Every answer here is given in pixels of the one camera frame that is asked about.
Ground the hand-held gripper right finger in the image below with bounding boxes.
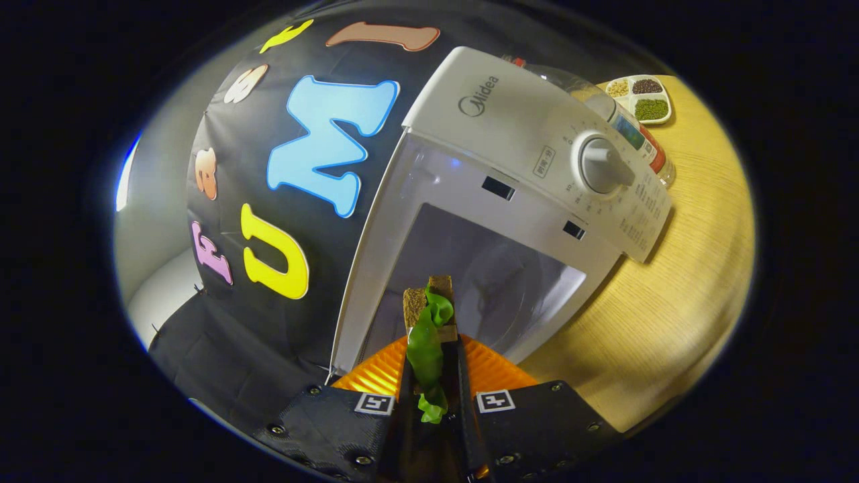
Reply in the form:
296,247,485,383
456,334,621,483

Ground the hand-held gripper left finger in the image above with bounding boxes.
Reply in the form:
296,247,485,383
254,334,411,483

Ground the brown bread lettuce sandwich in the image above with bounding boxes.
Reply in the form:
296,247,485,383
401,275,460,425

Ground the white microwave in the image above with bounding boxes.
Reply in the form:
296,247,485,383
329,46,673,386

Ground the black backdrop cloth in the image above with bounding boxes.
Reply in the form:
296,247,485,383
148,10,538,430

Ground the clear plastic bottle red label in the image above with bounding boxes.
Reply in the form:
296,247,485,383
503,55,676,189

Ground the white divided dish of beans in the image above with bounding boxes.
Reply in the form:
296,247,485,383
604,74,673,126

